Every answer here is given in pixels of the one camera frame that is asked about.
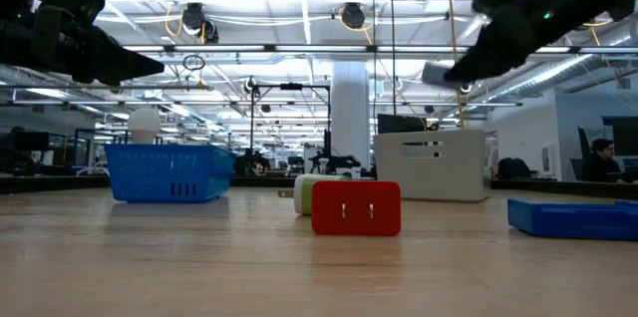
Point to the black background robot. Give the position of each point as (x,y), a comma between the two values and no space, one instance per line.
(339,162)

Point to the black metal stand frame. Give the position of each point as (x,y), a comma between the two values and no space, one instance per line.
(291,86)

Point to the black monitor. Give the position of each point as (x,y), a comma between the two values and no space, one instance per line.
(399,122)

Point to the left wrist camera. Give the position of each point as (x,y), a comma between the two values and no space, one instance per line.
(75,0)

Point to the small black ceiling reel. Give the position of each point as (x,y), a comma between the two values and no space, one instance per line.
(250,85)

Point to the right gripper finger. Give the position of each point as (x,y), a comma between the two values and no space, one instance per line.
(508,55)
(498,33)

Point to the white building column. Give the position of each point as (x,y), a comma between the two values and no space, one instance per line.
(350,107)

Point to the white light bulb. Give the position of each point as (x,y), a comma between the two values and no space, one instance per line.
(143,122)

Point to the grey plastic bin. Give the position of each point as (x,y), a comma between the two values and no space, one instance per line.
(448,177)

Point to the red wall charger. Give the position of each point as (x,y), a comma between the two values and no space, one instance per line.
(356,222)

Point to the person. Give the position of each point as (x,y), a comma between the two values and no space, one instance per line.
(600,162)

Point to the blue plastic basket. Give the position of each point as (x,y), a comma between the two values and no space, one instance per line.
(164,172)

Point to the long ceiling light rail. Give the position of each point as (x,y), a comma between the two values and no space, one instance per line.
(319,48)

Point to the black backpack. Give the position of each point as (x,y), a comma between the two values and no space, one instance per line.
(513,167)

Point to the green and white wall charger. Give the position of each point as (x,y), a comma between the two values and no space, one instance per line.
(301,197)

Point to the light blue wall charger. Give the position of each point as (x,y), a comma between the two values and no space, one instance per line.
(433,75)

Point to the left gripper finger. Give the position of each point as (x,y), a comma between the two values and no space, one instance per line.
(112,48)
(114,67)

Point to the dark wall screen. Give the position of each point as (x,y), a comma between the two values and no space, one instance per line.
(625,137)

